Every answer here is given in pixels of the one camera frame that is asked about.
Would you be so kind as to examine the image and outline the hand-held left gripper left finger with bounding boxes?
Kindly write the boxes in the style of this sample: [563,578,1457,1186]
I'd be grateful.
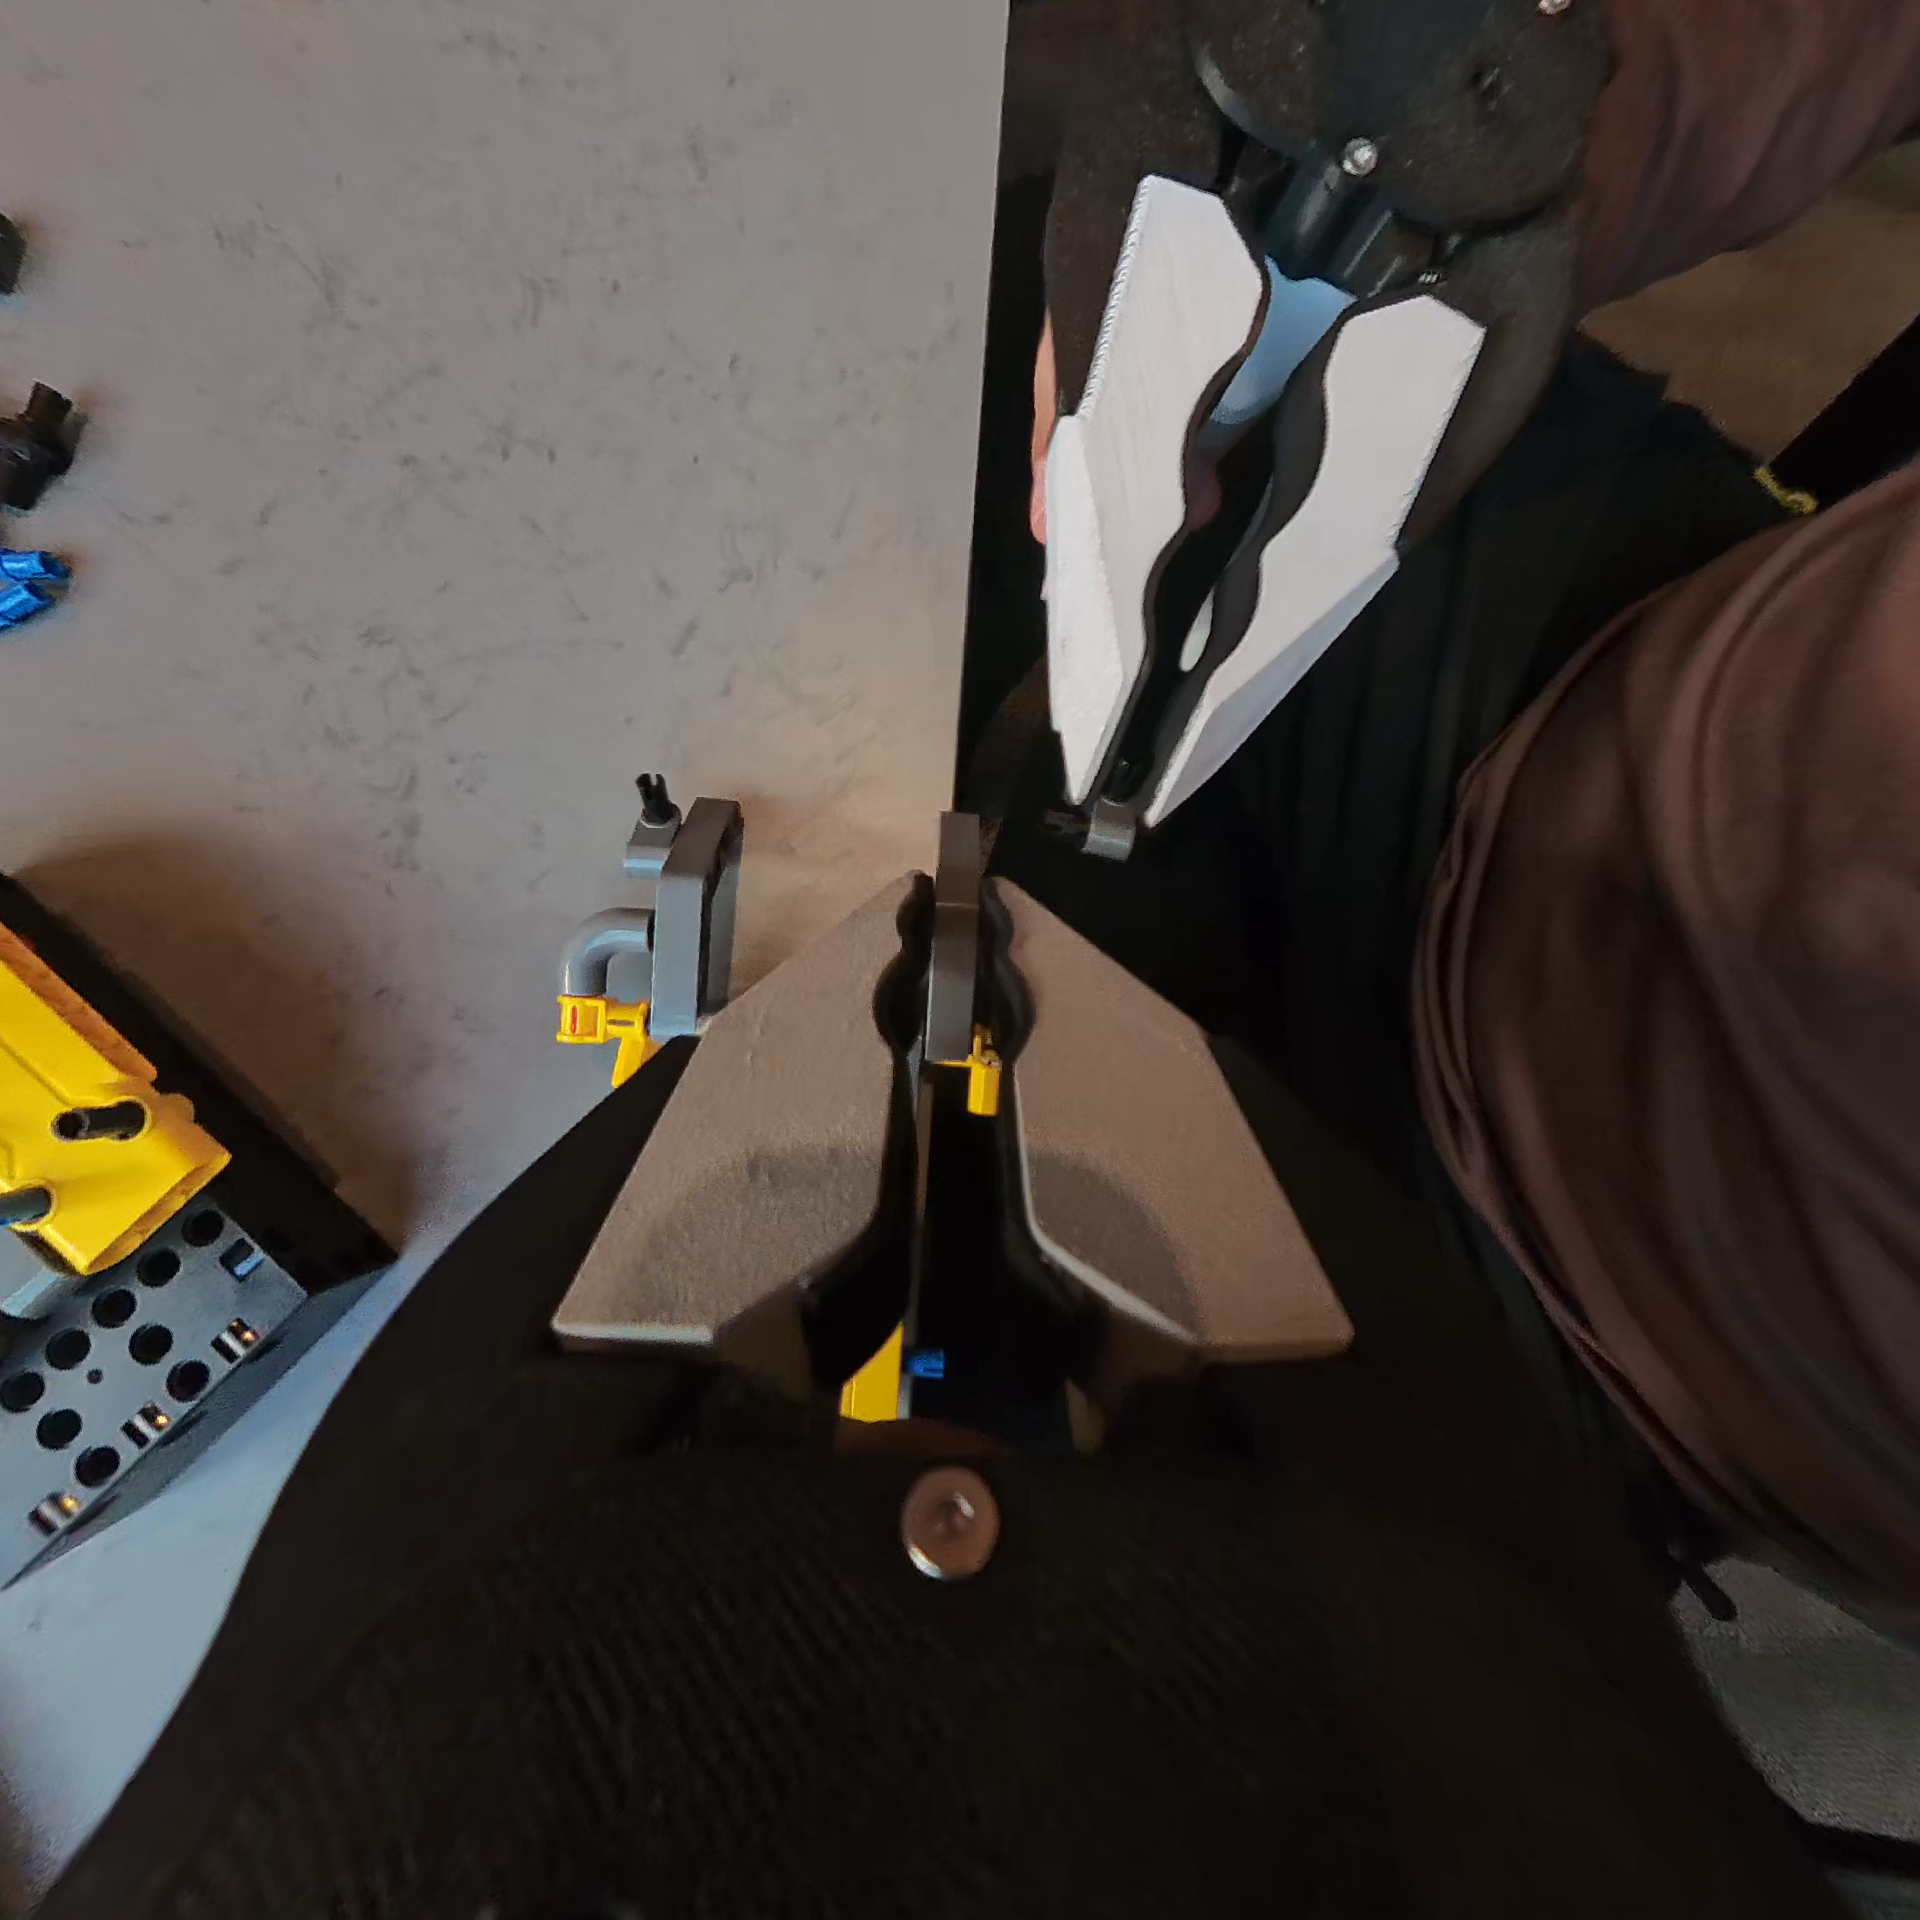
[551,874,927,1404]

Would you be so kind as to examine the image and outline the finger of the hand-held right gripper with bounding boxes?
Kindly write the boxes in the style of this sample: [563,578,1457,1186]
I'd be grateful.
[1142,292,1487,830]
[1041,176,1273,811]

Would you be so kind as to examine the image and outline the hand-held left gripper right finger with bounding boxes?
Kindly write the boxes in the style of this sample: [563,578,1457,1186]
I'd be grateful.
[982,877,1355,1421]

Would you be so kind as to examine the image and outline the yellow curved panel assembly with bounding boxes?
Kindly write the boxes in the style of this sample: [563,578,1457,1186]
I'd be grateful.
[555,772,1008,1423]

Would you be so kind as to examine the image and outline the person's right forearm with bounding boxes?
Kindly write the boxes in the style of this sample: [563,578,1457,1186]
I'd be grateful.
[1574,0,1920,318]

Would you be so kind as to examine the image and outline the grey desk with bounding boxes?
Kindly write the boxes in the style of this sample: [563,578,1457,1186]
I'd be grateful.
[0,0,1009,1907]

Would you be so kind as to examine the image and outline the person's right hand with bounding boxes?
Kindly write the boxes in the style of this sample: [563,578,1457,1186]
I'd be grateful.
[1025,323,1064,543]

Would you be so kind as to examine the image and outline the person's black trousers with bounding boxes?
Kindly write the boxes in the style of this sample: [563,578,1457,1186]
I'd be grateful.
[960,299,1920,1728]

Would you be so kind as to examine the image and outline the black block with yellow beams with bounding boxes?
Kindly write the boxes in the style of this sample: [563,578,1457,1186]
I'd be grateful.
[0,870,399,1583]

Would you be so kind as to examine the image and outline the pile of small building pieces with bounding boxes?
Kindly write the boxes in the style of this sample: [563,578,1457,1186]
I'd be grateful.
[0,210,90,634]

